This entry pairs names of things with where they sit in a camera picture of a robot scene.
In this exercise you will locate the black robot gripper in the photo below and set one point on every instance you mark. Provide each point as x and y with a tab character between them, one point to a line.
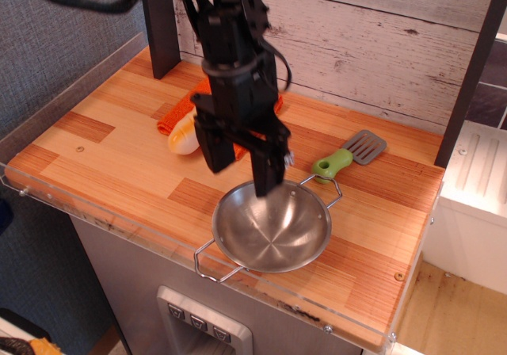
241	110

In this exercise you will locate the stainless steel two-handled pot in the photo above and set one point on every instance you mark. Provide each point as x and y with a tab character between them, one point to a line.
281	232

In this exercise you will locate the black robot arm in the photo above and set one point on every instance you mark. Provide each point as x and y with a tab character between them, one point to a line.
231	32

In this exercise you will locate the orange woven towel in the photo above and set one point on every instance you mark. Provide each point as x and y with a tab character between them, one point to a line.
166	124

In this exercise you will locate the toy bread loaf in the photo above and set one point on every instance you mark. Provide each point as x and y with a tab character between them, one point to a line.
182	140

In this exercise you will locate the green and grey toy spatula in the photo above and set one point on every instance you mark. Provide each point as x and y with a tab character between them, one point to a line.
362	148

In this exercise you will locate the grey toy fridge cabinet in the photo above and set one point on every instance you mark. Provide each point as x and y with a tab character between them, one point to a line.
130	276

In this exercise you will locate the silver dispenser button panel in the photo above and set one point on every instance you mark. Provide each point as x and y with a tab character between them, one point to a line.
194	328

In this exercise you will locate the clear acrylic front guard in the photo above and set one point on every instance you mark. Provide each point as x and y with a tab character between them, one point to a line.
348	288

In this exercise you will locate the white toy sink unit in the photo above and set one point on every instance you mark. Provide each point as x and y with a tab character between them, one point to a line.
467	235

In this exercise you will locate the yellow object bottom left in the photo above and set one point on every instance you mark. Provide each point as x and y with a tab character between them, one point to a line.
41	346

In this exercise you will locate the dark left shelf post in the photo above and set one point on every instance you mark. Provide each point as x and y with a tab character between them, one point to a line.
162	37

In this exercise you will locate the dark shelf post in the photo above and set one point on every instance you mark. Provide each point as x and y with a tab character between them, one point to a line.
480	55
162	37

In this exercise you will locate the dark right shelf post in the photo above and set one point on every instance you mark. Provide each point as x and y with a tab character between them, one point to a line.
480	55

